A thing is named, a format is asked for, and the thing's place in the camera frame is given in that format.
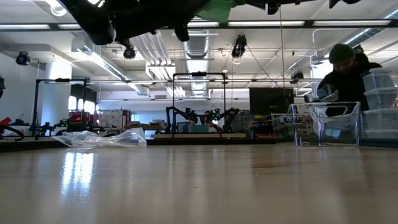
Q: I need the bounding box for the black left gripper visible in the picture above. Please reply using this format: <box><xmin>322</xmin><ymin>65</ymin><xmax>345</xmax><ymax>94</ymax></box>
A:
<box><xmin>113</xmin><ymin>0</ymin><xmax>212</xmax><ymax>44</ymax></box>

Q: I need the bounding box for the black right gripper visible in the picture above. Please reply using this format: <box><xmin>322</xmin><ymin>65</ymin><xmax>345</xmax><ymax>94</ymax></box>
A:
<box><xmin>245</xmin><ymin>0</ymin><xmax>312</xmax><ymax>16</ymax></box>

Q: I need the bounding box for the green elastic bandage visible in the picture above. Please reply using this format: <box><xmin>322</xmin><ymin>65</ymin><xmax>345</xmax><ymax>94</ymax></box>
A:
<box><xmin>195</xmin><ymin>0</ymin><xmax>247</xmax><ymax>25</ymax></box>

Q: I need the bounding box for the dark cap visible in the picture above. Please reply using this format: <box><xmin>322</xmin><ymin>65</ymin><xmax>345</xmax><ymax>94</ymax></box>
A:
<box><xmin>328</xmin><ymin>43</ymin><xmax>356</xmax><ymax>64</ymax></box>

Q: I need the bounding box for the small clear container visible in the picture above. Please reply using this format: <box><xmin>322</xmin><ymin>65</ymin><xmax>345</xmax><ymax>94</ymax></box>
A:
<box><xmin>306</xmin><ymin>83</ymin><xmax>340</xmax><ymax>103</ymax></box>

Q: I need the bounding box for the person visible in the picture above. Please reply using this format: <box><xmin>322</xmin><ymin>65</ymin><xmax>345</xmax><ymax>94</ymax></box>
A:
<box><xmin>203</xmin><ymin>110</ymin><xmax>223</xmax><ymax>133</ymax></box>
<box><xmin>317</xmin><ymin>43</ymin><xmax>384</xmax><ymax>116</ymax></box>

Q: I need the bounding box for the white patterned box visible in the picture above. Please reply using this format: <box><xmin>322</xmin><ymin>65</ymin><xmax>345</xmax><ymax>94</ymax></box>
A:
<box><xmin>98</xmin><ymin>109</ymin><xmax>131</xmax><ymax>128</ymax></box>

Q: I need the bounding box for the clear plastic bin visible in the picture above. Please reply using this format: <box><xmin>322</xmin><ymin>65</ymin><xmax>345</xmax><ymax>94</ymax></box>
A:
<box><xmin>271</xmin><ymin>112</ymin><xmax>312</xmax><ymax>141</ymax></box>

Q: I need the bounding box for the teal box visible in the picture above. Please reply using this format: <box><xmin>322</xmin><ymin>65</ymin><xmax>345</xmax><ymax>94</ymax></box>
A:
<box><xmin>187</xmin><ymin>124</ymin><xmax>210</xmax><ymax>134</ymax></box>

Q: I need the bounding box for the wooden station table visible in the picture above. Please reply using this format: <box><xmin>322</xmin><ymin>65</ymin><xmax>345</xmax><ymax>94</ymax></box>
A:
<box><xmin>154</xmin><ymin>133</ymin><xmax>247</xmax><ymax>139</ymax></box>

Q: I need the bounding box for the red tool cart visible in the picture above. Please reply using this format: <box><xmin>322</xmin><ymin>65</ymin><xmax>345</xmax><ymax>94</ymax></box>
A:
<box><xmin>67</xmin><ymin>111</ymin><xmax>96</xmax><ymax>125</ymax></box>

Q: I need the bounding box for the clear plastic zip bag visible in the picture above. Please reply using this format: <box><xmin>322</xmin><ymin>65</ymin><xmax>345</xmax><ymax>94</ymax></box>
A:
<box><xmin>289</xmin><ymin>101</ymin><xmax>361</xmax><ymax>147</ymax></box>

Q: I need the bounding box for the stack of clear boxes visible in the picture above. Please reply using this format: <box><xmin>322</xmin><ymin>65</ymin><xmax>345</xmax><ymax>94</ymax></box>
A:
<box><xmin>362</xmin><ymin>67</ymin><xmax>398</xmax><ymax>139</ymax></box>

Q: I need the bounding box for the red black machine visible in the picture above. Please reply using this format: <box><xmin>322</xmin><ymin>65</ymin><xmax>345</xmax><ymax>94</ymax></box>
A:
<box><xmin>0</xmin><ymin>116</ymin><xmax>25</xmax><ymax>141</ymax></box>

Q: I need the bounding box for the black overhead rail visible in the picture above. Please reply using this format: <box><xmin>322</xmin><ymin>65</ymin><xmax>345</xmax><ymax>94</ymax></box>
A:
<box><xmin>0</xmin><ymin>19</ymin><xmax>398</xmax><ymax>30</ymax></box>

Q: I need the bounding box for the thin hanging cable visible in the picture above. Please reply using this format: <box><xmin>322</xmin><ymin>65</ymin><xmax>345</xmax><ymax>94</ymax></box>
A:
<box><xmin>277</xmin><ymin>6</ymin><xmax>286</xmax><ymax>94</ymax></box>

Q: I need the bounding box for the silver ventilation duct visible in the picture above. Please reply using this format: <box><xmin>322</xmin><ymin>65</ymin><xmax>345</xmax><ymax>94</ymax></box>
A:
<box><xmin>323</xmin><ymin>7</ymin><xmax>398</xmax><ymax>60</ymax></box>
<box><xmin>182</xmin><ymin>29</ymin><xmax>215</xmax><ymax>60</ymax></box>

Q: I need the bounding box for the white ceiling duct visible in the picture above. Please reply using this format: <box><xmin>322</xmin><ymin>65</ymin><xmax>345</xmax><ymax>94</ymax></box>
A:
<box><xmin>70</xmin><ymin>36</ymin><xmax>150</xmax><ymax>96</ymax></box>

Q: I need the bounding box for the black station frame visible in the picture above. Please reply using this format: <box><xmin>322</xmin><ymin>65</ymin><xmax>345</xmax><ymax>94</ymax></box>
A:
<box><xmin>172</xmin><ymin>71</ymin><xmax>228</xmax><ymax>135</ymax></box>
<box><xmin>30</xmin><ymin>77</ymin><xmax>91</xmax><ymax>138</ymax></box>

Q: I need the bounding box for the black wall screen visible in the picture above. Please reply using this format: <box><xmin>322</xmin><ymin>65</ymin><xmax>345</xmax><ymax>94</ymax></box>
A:
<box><xmin>249</xmin><ymin>87</ymin><xmax>295</xmax><ymax>116</ymax></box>

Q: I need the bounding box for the black table frame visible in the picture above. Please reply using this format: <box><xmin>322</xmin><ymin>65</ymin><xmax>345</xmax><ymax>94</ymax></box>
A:
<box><xmin>0</xmin><ymin>138</ymin><xmax>398</xmax><ymax>153</ymax></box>

